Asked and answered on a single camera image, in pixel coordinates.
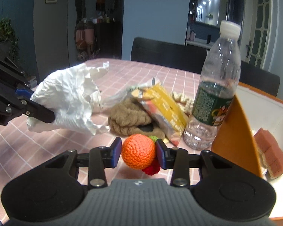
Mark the clear plastic water bottle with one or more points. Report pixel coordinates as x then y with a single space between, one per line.
219 79

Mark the white glass-pane door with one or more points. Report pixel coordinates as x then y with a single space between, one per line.
259 30

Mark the white cloth bag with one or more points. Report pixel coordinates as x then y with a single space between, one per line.
72 95

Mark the orange crochet ball toy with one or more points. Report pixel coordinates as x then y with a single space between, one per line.
139 153

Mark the brown bear-shaped sponge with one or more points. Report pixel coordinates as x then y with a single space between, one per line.
270 152

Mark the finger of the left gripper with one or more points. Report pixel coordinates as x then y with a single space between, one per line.
37 111
27 93

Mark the green potted plant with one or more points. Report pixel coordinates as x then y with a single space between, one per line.
8 34

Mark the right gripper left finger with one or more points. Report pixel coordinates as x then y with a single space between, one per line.
100 158

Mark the hanging bags on rack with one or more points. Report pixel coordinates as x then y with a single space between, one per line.
85 39

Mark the wall mirror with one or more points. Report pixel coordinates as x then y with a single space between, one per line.
212 12

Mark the orange cardboard box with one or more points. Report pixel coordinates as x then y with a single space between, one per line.
251 109

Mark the clear plastic bag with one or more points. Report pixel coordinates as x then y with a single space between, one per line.
110 101

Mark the black chair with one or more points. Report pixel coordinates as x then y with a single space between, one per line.
189 58
259 78

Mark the yellow snack packet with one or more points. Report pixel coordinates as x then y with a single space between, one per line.
164 111

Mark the brown plush towel toy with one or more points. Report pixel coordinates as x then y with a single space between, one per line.
129 117

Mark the left black chair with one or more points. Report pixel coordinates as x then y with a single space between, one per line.
189 58

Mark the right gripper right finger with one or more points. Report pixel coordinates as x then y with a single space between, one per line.
176 159

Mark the pink checked tablecloth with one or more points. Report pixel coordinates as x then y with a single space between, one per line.
22 150

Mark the right black chair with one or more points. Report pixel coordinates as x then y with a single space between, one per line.
259 78

